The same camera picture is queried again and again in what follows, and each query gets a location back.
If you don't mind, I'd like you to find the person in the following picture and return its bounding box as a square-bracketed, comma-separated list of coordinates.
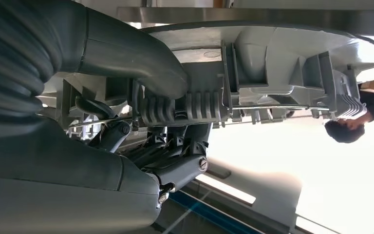
[324, 90, 374, 144]

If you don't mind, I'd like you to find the blue ceiling cable tray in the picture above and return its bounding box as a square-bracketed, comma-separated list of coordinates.
[169, 190, 262, 234]

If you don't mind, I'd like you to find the stainless steel table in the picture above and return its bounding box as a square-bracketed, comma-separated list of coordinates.
[117, 6, 374, 36]

